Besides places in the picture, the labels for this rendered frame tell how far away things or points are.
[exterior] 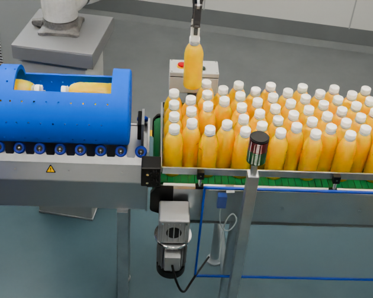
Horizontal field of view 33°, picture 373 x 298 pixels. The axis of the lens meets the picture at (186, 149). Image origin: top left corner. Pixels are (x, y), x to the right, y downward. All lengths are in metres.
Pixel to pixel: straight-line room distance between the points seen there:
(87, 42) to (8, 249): 1.18
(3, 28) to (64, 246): 1.53
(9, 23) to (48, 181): 1.85
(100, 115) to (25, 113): 0.26
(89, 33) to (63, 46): 0.15
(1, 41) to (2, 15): 0.18
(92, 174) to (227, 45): 2.76
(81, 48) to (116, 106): 0.59
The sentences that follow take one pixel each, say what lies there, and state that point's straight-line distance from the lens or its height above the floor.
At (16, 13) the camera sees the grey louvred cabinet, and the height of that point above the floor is 0.60.
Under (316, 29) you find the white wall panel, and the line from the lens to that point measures 5.18.
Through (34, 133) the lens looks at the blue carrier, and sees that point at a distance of 2.32.
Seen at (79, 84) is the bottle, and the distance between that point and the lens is 2.39.
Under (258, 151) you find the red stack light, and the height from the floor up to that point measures 1.22.
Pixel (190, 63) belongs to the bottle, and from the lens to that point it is 2.38.
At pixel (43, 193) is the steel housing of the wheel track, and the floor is 0.74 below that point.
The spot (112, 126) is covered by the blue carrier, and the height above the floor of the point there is 1.11.
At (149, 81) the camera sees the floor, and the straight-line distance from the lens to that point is 4.50.
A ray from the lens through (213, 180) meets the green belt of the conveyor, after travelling 2.37.
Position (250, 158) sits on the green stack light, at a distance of 2.04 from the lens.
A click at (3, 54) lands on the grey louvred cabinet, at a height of 0.30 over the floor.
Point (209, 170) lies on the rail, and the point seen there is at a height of 0.97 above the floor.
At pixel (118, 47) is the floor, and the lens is 4.88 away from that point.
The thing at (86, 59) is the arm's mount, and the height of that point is 1.05.
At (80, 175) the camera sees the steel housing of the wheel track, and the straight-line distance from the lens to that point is 2.43.
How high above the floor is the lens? 2.49
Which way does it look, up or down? 40 degrees down
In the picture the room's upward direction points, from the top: 5 degrees clockwise
